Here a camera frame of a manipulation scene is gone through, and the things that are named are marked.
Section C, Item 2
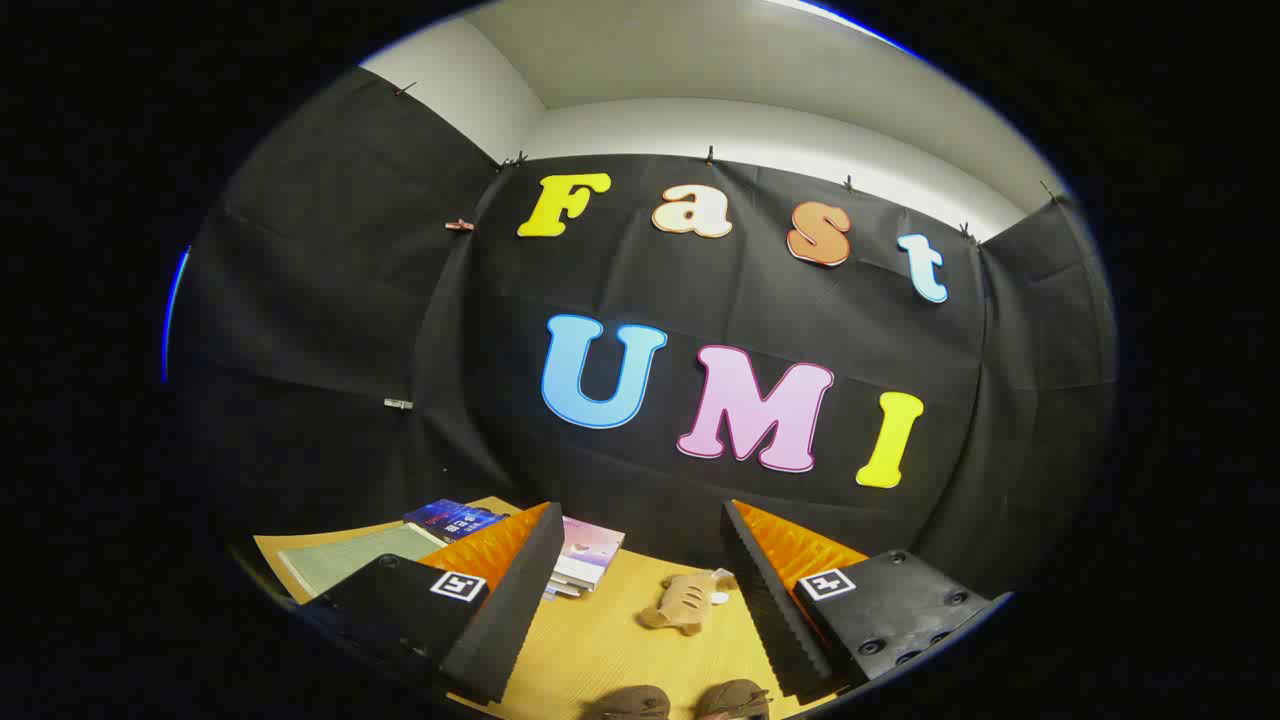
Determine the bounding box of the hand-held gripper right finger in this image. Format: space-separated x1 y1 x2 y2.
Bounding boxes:
720 499 1013 701

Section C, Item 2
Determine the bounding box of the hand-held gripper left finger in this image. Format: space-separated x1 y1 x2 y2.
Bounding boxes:
305 500 567 705

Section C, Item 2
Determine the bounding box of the brown fuzzy shoe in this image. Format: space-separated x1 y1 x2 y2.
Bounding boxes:
697 680 771 720
585 686 671 720

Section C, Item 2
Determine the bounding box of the green fabric storage box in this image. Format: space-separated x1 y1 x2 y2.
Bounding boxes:
276 522 448 603

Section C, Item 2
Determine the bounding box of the tan bread plush toy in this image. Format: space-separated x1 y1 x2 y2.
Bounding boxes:
640 568 738 637

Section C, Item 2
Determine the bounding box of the pink cover book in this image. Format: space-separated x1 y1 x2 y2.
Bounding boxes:
555 517 626 586

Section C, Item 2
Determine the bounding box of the dark blue book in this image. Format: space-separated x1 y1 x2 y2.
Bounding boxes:
403 499 509 544

